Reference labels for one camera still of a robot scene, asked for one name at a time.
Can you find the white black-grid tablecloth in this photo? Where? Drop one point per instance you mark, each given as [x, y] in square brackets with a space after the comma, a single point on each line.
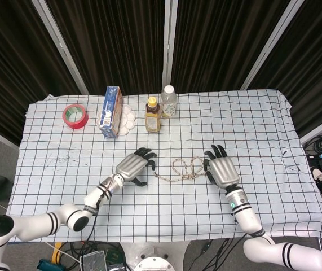
[177, 206]

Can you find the yellow-cap tea bottle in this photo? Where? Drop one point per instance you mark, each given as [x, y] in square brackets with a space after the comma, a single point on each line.
[152, 121]

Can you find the white partition frame post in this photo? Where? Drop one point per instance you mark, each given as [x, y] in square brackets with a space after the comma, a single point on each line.
[62, 48]
[168, 42]
[270, 45]

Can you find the red tape roll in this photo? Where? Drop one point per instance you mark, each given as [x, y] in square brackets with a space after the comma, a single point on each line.
[79, 124]

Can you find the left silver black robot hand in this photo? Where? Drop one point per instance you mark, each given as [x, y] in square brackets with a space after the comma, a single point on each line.
[131, 166]

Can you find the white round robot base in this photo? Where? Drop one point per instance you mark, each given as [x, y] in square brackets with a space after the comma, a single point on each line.
[153, 264]

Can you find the white flower-shaped palette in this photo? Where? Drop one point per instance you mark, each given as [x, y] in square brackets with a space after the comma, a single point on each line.
[128, 118]

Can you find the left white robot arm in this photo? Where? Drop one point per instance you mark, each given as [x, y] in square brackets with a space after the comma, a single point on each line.
[96, 197]

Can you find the white sneaker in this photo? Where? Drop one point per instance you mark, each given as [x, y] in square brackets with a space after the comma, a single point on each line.
[318, 175]

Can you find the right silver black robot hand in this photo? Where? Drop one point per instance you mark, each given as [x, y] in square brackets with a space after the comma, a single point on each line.
[224, 169]

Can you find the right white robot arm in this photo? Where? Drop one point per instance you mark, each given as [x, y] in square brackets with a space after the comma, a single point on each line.
[248, 217]

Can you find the teal plastic tool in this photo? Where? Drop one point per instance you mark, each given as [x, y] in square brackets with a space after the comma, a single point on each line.
[44, 265]

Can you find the silver tablet device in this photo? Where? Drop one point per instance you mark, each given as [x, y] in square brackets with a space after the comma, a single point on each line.
[93, 261]

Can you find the clear white-cap water bottle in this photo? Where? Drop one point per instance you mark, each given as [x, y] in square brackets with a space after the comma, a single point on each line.
[169, 108]

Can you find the blue cookie box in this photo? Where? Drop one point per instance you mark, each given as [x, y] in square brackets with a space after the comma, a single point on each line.
[108, 113]

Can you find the black pleated curtain panel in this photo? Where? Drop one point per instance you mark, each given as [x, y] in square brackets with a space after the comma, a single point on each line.
[220, 42]
[115, 42]
[318, 70]
[8, 70]

